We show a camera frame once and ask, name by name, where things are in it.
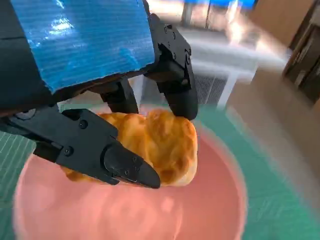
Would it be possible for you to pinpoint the oblong striped toy bread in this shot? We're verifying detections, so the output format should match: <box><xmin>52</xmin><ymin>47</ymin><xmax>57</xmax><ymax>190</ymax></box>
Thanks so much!
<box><xmin>61</xmin><ymin>108</ymin><xmax>200</xmax><ymax>188</ymax></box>

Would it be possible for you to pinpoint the large white air purifier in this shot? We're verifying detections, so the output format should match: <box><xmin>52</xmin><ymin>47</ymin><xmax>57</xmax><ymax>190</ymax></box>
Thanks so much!
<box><xmin>136</xmin><ymin>67</ymin><xmax>260</xmax><ymax>111</ymax></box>

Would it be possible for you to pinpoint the pink bowl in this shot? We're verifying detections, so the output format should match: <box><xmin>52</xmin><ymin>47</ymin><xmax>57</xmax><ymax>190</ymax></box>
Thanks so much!
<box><xmin>12</xmin><ymin>103</ymin><xmax>249</xmax><ymax>240</ymax></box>

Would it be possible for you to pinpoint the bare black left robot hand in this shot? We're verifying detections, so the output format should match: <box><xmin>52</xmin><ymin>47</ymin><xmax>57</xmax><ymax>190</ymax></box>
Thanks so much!
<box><xmin>0</xmin><ymin>0</ymin><xmax>199</xmax><ymax>190</ymax></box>

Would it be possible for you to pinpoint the dark brown cabinet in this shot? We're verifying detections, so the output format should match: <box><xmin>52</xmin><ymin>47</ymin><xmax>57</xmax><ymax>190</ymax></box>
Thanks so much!
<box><xmin>281</xmin><ymin>14</ymin><xmax>320</xmax><ymax>104</ymax></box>

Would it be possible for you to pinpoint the green cutting mat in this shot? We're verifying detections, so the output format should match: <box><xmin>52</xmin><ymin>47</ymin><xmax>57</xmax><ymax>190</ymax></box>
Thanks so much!
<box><xmin>0</xmin><ymin>102</ymin><xmax>320</xmax><ymax>240</ymax></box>

